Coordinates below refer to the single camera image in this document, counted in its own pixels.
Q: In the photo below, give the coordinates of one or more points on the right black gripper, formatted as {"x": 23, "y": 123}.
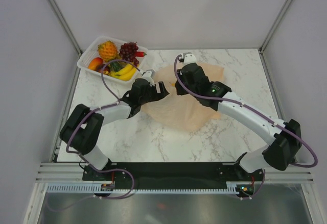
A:
{"x": 180, "y": 91}

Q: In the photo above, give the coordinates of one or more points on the aluminium frame rail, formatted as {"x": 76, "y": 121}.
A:
{"x": 72, "y": 173}

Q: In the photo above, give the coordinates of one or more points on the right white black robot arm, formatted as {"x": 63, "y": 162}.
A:
{"x": 281, "y": 137}

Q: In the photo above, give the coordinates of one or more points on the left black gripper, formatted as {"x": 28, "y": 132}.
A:
{"x": 163, "y": 93}

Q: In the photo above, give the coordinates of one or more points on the fake yellow banana bunch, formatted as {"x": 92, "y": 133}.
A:
{"x": 122, "y": 71}

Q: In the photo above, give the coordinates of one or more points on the fake red chili pepper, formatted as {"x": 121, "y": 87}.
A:
{"x": 140, "y": 54}

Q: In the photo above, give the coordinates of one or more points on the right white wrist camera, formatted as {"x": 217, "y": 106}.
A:
{"x": 187, "y": 58}

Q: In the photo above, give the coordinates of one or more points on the white slotted cable duct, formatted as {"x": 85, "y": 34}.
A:
{"x": 97, "y": 188}

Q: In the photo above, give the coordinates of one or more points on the fake dark red grapes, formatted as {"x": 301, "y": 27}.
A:
{"x": 128, "y": 52}

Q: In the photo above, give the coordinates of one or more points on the fake orange mango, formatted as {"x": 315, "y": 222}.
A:
{"x": 93, "y": 65}

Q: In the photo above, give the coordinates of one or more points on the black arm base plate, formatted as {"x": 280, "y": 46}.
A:
{"x": 186, "y": 175}

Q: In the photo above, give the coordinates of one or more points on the white plastic fruit basket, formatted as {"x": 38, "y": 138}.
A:
{"x": 92, "y": 52}

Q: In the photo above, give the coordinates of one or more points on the fake orange pineapple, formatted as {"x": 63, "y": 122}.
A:
{"x": 108, "y": 52}

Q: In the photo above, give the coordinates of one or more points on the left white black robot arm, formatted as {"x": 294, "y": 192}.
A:
{"x": 82, "y": 129}

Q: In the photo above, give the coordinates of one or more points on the peach banana-print plastic bag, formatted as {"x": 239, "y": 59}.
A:
{"x": 175, "y": 111}

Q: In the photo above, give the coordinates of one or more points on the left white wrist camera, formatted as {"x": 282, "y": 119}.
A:
{"x": 148, "y": 76}

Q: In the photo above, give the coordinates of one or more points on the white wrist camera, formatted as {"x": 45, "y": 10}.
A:
{"x": 148, "y": 76}
{"x": 187, "y": 58}

